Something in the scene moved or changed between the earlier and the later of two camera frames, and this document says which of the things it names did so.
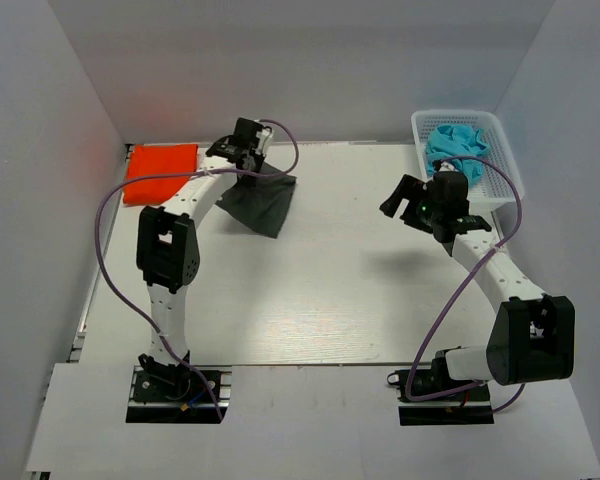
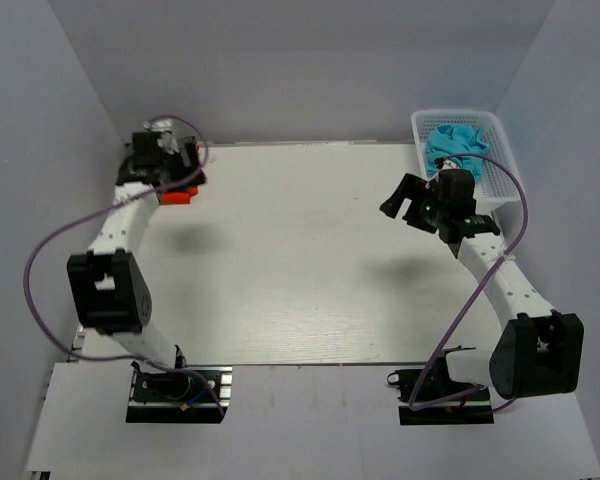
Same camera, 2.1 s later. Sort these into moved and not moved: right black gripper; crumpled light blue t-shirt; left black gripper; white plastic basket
Moved: left black gripper
Not moved: right black gripper; crumpled light blue t-shirt; white plastic basket
